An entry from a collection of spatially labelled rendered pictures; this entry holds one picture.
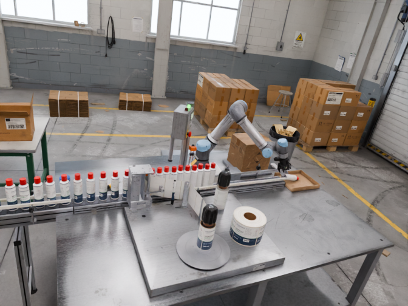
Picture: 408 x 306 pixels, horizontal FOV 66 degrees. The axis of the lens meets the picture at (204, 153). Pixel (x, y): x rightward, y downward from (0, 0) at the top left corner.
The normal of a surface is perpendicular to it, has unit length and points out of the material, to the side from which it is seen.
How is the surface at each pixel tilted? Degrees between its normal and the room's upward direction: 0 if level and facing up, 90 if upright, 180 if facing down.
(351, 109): 88
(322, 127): 90
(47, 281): 0
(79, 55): 90
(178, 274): 0
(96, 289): 0
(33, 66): 90
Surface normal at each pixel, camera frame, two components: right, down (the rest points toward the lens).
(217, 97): 0.30, 0.43
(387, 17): -0.95, 0.00
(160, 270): 0.15, -0.89
